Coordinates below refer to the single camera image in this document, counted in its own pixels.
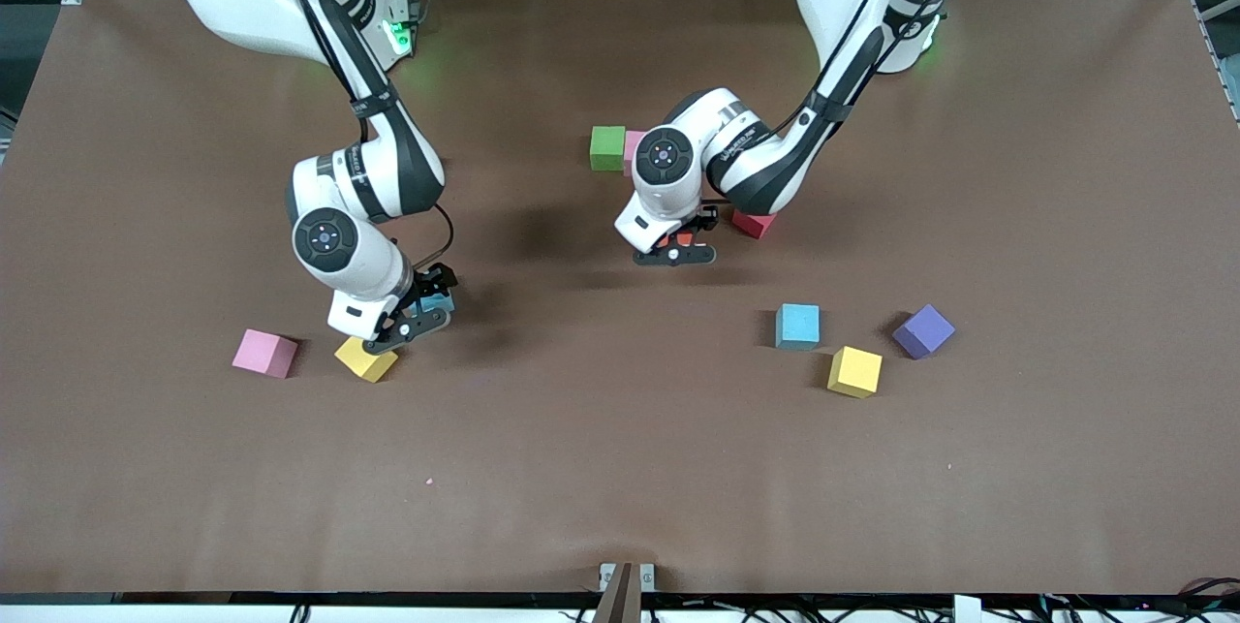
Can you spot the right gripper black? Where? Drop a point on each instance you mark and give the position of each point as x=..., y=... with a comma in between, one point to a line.
x=435, y=280

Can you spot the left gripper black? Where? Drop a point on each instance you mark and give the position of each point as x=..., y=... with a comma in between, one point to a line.
x=703, y=214

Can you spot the orange foam cube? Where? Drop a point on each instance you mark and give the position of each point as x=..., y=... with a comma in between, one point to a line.
x=684, y=238

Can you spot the cyan foam cube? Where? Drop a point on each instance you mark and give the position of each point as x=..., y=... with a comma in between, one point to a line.
x=797, y=325
x=441, y=303

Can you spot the pink foam cube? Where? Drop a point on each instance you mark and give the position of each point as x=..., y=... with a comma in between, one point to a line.
x=260, y=352
x=632, y=150

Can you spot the green foam cube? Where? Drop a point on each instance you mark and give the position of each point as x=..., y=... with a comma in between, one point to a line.
x=607, y=148

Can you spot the yellow foam cube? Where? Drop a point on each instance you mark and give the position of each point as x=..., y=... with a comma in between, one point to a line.
x=854, y=371
x=373, y=366

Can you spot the purple foam cube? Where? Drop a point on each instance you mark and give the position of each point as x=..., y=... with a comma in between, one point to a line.
x=923, y=330

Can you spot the red foam cube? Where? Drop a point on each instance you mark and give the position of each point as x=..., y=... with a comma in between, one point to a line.
x=754, y=224

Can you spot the brown table cover sheet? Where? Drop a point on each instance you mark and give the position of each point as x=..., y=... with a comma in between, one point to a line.
x=620, y=468

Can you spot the silver metal bracket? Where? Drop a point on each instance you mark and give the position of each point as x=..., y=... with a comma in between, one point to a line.
x=607, y=573

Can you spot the brown camera stand post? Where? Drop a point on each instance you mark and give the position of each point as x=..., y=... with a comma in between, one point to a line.
x=620, y=604

